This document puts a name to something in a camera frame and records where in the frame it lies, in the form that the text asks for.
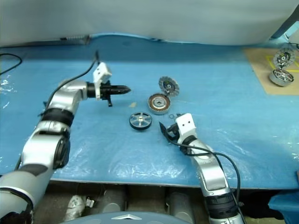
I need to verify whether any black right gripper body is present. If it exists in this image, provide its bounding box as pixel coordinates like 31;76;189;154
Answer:
168;123;182;144

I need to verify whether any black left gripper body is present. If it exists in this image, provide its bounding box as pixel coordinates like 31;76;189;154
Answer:
99;80;118;108

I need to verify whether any silver spoked rotor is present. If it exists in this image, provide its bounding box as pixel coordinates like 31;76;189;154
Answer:
128;112;154;131

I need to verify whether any round silver motor housing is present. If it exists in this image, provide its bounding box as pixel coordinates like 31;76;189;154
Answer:
268;69;294;88
147;92;173;116

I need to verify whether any grey rounded cylinder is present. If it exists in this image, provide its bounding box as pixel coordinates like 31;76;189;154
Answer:
100;186;128;224
166;191;196;224

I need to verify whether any blue plastic table cover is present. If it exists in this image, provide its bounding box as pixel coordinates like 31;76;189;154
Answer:
0;32;299;190

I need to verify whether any white backdrop sheet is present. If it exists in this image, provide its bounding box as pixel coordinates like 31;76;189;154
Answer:
0;0;299;49

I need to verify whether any grey robot torso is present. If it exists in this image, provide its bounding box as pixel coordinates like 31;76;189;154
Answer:
57;210;195;224

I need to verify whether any brown cardboard mat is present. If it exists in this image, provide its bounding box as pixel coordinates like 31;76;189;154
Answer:
243;47;299;96

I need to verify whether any blue crumpled sheet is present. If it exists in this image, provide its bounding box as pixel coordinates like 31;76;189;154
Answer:
267;193;299;220

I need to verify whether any grey metal stand leg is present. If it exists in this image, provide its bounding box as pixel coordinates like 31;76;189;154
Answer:
270;4;299;40

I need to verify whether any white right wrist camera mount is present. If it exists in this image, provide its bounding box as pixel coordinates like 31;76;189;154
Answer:
175;112;197;143

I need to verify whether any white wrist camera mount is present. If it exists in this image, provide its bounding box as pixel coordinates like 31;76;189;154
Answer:
93;62;113;100
175;112;197;143

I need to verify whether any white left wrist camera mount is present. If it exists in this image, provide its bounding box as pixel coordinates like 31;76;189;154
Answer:
93;62;113;100

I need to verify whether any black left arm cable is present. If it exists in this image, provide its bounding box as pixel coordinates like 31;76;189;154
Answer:
43;49;101;110

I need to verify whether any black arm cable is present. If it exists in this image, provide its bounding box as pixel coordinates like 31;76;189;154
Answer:
43;49;101;110
168;137;242;207

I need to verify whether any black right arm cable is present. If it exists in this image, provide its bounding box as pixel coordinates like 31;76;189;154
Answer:
168;137;242;207

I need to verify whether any thin black cable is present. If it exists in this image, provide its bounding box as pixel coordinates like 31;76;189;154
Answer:
0;53;23;76
284;32;299;50

